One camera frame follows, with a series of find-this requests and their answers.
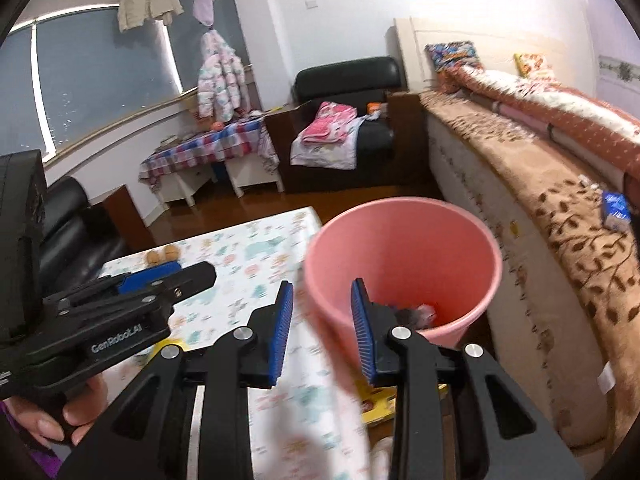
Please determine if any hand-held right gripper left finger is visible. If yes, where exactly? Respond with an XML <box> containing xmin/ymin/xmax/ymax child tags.
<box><xmin>57</xmin><ymin>282</ymin><xmax>294</xmax><ymax>480</ymax></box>

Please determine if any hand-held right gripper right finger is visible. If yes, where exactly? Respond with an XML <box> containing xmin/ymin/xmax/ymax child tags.
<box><xmin>351</xmin><ymin>278</ymin><xmax>586</xmax><ymax>480</ymax></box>

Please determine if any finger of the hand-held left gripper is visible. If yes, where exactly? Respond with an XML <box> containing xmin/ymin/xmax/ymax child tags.
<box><xmin>55</xmin><ymin>261</ymin><xmax>217</xmax><ymax>312</ymax></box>
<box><xmin>112</xmin><ymin>261</ymin><xmax>182</xmax><ymax>295</ymax></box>

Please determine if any pink plastic bucket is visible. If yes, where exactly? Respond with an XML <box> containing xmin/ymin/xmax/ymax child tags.
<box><xmin>305</xmin><ymin>199</ymin><xmax>503</xmax><ymax>351</ymax></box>

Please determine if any person's left hand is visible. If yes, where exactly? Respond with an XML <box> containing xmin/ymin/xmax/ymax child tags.
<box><xmin>10</xmin><ymin>375</ymin><xmax>108</xmax><ymax>445</ymax></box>

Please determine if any black leather sofa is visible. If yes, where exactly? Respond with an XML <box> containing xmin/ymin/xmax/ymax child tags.
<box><xmin>37</xmin><ymin>176</ymin><xmax>126</xmax><ymax>286</ymax></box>

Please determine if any brown wooden side table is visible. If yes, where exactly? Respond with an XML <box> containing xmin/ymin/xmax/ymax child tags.
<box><xmin>90</xmin><ymin>184</ymin><xmax>156</xmax><ymax>253</ymax></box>

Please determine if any yellow snack package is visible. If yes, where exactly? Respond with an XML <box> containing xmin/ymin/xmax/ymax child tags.
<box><xmin>362</xmin><ymin>384</ymin><xmax>448</xmax><ymax>426</ymax></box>

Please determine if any white desk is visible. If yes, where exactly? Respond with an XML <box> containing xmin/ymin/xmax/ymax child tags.
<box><xmin>160</xmin><ymin>157</ymin><xmax>286</xmax><ymax>207</ymax></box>

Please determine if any plaid tablecloth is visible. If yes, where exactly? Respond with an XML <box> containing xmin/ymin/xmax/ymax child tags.
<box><xmin>139</xmin><ymin>115</ymin><xmax>280</xmax><ymax>191</ymax></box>

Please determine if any bed with floral mattress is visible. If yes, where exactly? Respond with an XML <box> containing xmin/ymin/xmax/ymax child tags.
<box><xmin>420</xmin><ymin>87</ymin><xmax>640</xmax><ymax>461</ymax></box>

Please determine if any white patterned cloth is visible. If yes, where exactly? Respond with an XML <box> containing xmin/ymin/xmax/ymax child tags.
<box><xmin>290</xmin><ymin>117</ymin><xmax>373</xmax><ymax>171</ymax></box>

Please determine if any pink patterned puffer jacket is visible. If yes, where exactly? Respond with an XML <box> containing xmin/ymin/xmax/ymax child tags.
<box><xmin>196</xmin><ymin>30</ymin><xmax>246</xmax><ymax>123</ymax></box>

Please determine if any pink folded blanket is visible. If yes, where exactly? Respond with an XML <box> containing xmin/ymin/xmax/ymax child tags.
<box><xmin>300</xmin><ymin>101</ymin><xmax>358</xmax><ymax>145</ymax></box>

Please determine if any large dark window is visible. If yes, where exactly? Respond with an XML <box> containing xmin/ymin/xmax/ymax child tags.
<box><xmin>0</xmin><ymin>0</ymin><xmax>251</xmax><ymax>161</ymax></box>

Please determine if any brown leaf pattern blanket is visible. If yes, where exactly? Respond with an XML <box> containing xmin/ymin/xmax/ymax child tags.
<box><xmin>420</xmin><ymin>90</ymin><xmax>640</xmax><ymax>411</ymax></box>

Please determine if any black leather armchair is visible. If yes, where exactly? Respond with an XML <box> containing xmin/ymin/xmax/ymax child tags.
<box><xmin>265</xmin><ymin>56</ymin><xmax>426</xmax><ymax>193</ymax></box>

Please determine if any beige hanging garment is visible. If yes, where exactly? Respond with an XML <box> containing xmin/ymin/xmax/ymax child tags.
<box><xmin>117</xmin><ymin>0</ymin><xmax>185</xmax><ymax>33</ymax></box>

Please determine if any light purple hanging hat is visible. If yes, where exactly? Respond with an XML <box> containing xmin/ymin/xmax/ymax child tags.
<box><xmin>192</xmin><ymin>0</ymin><xmax>222</xmax><ymax>28</ymax></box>

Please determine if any small blue box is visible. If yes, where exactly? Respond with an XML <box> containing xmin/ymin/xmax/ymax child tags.
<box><xmin>601</xmin><ymin>190</ymin><xmax>632</xmax><ymax>226</ymax></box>

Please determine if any colourful patterned pillow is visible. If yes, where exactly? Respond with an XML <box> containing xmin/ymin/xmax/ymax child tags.
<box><xmin>425</xmin><ymin>41</ymin><xmax>483</xmax><ymax>92</ymax></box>

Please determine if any orange dotted quilt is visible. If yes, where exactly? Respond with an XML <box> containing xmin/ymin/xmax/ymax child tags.
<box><xmin>452</xmin><ymin>65</ymin><xmax>640</xmax><ymax>181</ymax></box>

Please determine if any yellow flowered pillow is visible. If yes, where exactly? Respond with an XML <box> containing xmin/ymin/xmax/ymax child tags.
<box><xmin>515</xmin><ymin>52</ymin><xmax>556</xmax><ymax>81</ymax></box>

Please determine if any cream bed headboard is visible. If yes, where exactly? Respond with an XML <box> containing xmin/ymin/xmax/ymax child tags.
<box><xmin>392</xmin><ymin>16</ymin><xmax>571</xmax><ymax>93</ymax></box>

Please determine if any lilac wardrobe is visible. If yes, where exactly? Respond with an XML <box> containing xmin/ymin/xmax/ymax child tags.
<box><xmin>575</xmin><ymin>0</ymin><xmax>640</xmax><ymax>86</ymax></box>

